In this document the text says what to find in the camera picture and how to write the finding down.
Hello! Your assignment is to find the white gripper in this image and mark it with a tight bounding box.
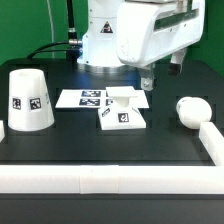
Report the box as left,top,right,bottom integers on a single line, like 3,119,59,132
116,0,205,91

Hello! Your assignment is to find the white lamp bulb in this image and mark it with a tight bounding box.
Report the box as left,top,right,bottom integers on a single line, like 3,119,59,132
176,97,212,129

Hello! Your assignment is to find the white lamp base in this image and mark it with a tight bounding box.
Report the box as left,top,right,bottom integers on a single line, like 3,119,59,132
98,86,146,130

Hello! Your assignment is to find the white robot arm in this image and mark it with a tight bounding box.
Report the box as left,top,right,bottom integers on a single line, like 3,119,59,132
78,0,205,91

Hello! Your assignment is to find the white lamp shade cone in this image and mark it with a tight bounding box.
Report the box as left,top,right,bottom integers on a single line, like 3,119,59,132
8,69,54,132

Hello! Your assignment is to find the white marker sheet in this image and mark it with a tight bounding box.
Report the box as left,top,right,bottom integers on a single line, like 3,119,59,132
54,88,150,110

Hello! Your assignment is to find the white right wall bar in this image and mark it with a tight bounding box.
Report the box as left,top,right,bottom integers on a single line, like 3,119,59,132
199,122,224,167

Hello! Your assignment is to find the white wall bar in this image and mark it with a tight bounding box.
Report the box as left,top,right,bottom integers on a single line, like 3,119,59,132
0,165,224,194
199,122,224,167

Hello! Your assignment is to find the black cable with connector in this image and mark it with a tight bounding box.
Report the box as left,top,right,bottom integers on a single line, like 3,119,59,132
26,0,84,60

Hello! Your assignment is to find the thin grey cable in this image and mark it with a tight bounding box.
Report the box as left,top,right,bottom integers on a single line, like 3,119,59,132
46,0,56,59

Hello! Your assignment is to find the white left wall block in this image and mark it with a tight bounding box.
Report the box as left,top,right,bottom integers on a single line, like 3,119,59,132
0,120,5,142

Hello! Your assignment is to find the white front wall bar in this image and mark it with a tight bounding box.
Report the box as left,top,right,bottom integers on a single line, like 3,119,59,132
0,165,224,194

